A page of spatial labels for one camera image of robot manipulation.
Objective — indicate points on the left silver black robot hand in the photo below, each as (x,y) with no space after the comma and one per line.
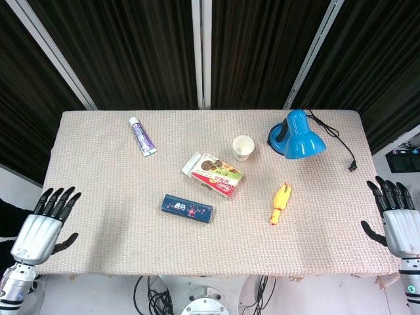
(36,236)

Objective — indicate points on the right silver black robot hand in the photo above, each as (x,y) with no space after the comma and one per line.
(402,233)

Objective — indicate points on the blue glasses case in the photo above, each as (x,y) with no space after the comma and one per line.
(185,208)

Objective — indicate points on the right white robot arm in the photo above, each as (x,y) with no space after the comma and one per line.
(410,279)

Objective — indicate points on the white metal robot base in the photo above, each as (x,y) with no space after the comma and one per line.
(206,302)

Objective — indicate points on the red green cookie box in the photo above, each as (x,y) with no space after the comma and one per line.
(216,177)

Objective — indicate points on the black electronic device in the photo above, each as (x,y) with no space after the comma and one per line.
(402,162)

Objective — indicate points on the beige woven tablecloth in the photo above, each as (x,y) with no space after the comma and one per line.
(131,239)

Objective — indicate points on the yellow rubber chicken toy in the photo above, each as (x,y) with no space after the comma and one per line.
(280,201)

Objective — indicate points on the blue desk lamp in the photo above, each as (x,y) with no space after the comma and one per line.
(302,138)

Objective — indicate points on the black pleated curtain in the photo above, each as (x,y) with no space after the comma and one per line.
(19,98)
(131,49)
(377,65)
(259,49)

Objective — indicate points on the purple white toothpaste tube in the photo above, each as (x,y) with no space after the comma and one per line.
(141,136)

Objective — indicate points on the white paper cup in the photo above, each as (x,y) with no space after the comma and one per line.
(243,147)

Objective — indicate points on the white frame post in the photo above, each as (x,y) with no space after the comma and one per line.
(313,55)
(55,55)
(201,52)

